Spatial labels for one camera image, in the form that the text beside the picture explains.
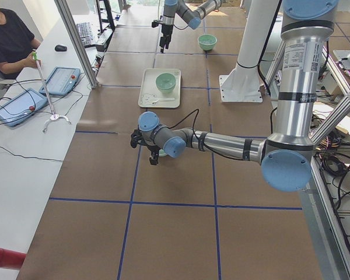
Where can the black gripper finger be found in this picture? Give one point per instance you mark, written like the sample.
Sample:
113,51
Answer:
162,46
134,139
153,159
167,42

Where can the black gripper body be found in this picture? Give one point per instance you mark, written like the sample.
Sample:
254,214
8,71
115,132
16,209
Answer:
153,151
165,31

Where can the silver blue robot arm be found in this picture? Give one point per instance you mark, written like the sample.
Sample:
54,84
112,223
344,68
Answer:
191,17
286,154

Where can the green bowl with ice cubes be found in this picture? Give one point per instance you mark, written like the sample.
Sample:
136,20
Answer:
207,42

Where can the white plastic spoon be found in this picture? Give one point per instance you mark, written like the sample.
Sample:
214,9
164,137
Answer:
155,101

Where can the white bear print tray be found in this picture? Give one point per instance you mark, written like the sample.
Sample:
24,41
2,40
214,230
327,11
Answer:
149,91

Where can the black keyboard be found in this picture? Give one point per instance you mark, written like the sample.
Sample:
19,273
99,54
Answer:
86,34

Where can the pink rod on stand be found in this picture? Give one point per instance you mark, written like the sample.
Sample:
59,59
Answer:
54,116

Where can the blue teach pendant far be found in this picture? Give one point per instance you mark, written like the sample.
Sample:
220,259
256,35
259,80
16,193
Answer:
62,80

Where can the blue teach pendant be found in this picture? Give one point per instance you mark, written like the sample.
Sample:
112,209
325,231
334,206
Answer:
21,107
62,80

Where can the black computer mouse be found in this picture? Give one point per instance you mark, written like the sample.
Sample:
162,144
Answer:
60,48

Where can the blue teach pendant near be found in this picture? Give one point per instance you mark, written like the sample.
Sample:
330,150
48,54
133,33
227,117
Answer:
21,107

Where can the seated person in black shirt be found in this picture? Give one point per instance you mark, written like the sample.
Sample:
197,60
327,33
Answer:
17,43

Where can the red cylinder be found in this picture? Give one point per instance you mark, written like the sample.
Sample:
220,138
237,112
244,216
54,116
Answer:
12,260

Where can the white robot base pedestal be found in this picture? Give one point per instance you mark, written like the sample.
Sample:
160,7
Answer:
242,84

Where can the aluminium frame post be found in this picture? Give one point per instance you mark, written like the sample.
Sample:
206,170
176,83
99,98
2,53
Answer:
70,25

